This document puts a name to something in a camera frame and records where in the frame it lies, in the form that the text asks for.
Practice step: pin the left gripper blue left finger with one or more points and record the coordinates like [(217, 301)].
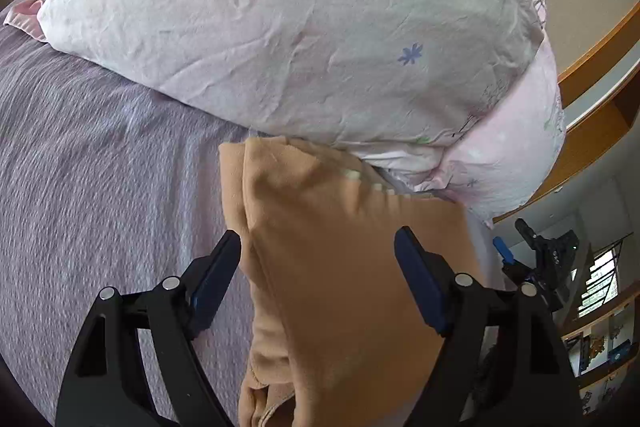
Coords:
[(209, 279)]

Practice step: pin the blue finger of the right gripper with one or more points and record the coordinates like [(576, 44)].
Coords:
[(503, 250), (528, 234)]

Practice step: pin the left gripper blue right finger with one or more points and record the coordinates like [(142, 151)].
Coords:
[(426, 274)]

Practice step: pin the tan long-sleeve shirt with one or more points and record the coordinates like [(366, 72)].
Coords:
[(337, 337)]

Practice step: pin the right floral pink pillow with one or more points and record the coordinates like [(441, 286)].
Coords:
[(500, 164)]

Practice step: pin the wooden bookshelf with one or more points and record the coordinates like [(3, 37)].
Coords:
[(603, 346)]

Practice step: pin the purple bed sheet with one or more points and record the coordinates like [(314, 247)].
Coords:
[(103, 183)]

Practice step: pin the wooden headboard with glass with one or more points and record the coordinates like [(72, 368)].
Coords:
[(600, 95)]

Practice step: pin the left floral white pillow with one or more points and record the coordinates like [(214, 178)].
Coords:
[(392, 81)]

